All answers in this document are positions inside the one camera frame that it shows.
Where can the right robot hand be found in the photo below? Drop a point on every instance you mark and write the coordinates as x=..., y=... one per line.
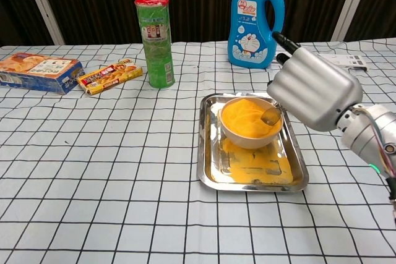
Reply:
x=315, y=87

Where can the small metal spoon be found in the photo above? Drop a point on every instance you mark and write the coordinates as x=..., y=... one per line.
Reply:
x=270, y=117

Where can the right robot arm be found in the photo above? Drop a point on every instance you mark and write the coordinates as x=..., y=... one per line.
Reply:
x=365, y=134

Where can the bowl of yellow powder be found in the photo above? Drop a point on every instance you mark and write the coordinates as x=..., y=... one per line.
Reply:
x=241, y=121

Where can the rectangular steel tray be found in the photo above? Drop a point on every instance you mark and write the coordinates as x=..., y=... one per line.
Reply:
x=205, y=152

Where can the white power strip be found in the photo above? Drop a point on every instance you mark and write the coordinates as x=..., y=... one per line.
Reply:
x=346, y=60

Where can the blue detergent pump bottle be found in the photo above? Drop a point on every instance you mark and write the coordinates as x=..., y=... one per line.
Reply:
x=250, y=29

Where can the green chip can red lid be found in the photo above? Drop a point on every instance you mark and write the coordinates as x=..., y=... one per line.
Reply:
x=157, y=44

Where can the yellow curry box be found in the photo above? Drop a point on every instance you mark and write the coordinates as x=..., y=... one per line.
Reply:
x=108, y=77

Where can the orange and blue biscuit box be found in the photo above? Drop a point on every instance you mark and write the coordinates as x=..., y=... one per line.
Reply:
x=37, y=72

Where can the white metal frame post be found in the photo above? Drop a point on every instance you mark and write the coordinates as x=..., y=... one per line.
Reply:
x=43, y=7
x=349, y=1

